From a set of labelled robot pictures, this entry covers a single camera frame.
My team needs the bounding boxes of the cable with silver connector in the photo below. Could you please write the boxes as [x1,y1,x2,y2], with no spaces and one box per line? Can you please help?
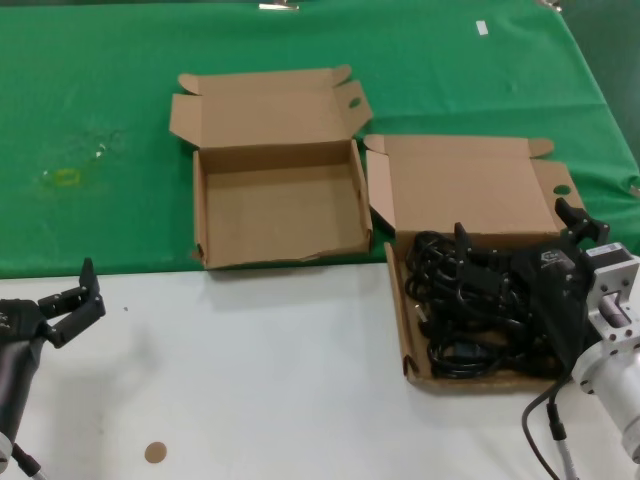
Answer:
[546,399,577,480]

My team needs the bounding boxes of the open cardboard box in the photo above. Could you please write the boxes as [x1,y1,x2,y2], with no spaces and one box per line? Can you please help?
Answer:
[363,133,589,396]

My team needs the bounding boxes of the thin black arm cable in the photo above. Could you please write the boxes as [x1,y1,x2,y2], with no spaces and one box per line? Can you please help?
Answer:
[522,372,572,480]

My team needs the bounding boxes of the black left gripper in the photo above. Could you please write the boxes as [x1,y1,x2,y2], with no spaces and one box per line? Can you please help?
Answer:
[0,258,106,349]

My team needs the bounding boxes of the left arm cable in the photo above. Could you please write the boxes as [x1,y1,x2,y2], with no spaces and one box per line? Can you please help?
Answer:
[10,442,46,480]

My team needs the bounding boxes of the green tablecloth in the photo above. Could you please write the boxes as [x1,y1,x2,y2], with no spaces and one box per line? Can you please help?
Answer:
[0,0,640,279]

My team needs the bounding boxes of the cardboard box with torn rim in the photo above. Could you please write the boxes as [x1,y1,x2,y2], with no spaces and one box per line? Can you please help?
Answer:
[168,64,375,272]

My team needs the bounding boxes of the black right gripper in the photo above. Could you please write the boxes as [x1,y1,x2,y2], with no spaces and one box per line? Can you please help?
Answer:
[454,198,610,369]

